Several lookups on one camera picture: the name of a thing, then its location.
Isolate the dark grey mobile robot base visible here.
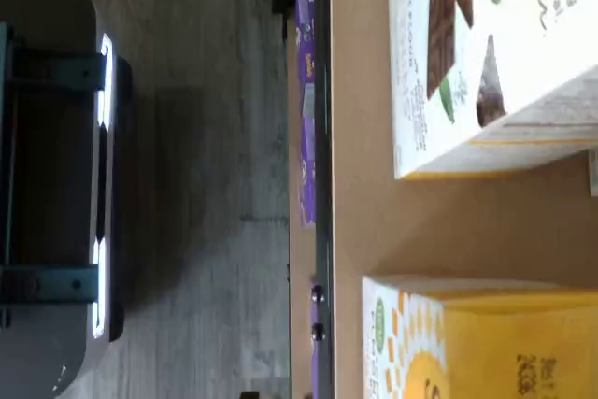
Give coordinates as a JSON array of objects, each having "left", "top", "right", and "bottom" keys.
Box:
[{"left": 0, "top": 0, "right": 135, "bottom": 399}]

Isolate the purple snack box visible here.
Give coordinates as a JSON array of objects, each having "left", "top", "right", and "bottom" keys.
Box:
[{"left": 294, "top": 0, "right": 318, "bottom": 229}]

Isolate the wooden shelf board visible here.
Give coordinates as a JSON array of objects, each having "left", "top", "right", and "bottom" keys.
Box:
[
  {"left": 328, "top": 0, "right": 598, "bottom": 399},
  {"left": 285, "top": 10, "right": 320, "bottom": 399}
]

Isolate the white mint chocolate Simple Mills box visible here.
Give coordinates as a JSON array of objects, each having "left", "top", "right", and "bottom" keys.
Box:
[{"left": 386, "top": 0, "right": 598, "bottom": 181}]

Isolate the small white yellow-label box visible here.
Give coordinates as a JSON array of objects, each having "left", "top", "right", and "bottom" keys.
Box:
[{"left": 361, "top": 274, "right": 598, "bottom": 399}]

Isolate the black metal shelf frame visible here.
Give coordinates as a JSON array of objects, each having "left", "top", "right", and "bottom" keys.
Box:
[{"left": 270, "top": 0, "right": 336, "bottom": 399}]

